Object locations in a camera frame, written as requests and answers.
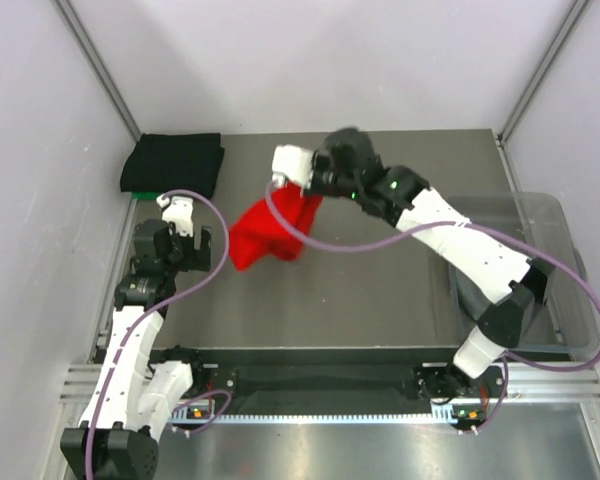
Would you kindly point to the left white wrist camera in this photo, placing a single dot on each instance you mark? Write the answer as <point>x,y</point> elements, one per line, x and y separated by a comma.
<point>177,210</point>

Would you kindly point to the folded green t shirt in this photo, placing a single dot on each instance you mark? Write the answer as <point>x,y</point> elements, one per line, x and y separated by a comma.
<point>145,196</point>

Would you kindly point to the corner aluminium post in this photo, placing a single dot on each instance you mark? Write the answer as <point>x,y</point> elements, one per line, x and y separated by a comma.
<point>75,25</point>
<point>558,41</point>

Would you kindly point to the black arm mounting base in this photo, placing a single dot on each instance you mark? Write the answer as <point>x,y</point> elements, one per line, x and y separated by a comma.
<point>334,381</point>

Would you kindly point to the aluminium frame rail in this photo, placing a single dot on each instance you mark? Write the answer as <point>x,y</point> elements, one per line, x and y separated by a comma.
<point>526,385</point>

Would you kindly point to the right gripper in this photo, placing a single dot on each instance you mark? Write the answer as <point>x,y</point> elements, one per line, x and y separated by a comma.
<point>319,161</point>

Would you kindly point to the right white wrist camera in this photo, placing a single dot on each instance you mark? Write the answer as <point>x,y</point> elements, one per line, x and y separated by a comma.
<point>292,164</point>

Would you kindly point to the clear plastic bin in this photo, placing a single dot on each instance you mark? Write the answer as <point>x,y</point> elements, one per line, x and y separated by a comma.
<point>568,324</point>

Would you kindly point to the left corner aluminium post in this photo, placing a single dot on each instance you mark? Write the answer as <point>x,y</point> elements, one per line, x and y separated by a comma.
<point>75,25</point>

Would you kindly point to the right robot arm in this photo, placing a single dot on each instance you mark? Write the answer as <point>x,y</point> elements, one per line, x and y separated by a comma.
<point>404,200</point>

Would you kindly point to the grey t shirt in bin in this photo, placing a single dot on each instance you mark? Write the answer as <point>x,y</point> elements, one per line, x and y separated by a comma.
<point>472,300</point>

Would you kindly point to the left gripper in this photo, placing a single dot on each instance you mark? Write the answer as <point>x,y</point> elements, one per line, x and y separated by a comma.
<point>197,259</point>

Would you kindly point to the grey slotted cable duct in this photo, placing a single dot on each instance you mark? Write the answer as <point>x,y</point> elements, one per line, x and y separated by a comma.
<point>437,415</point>

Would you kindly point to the right corner aluminium post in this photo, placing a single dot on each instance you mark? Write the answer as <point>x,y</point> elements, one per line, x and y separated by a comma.
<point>558,41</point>

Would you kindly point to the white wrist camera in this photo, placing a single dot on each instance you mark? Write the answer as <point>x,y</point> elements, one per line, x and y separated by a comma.
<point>292,164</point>
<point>177,210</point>

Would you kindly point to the red t shirt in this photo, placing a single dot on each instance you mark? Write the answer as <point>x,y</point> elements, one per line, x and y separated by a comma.
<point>257,233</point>

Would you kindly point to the folded black t shirt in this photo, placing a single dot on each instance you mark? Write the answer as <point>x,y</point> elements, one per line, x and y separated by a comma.
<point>160,163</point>

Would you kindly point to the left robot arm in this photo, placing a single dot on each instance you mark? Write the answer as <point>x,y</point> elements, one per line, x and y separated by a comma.
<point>118,435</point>

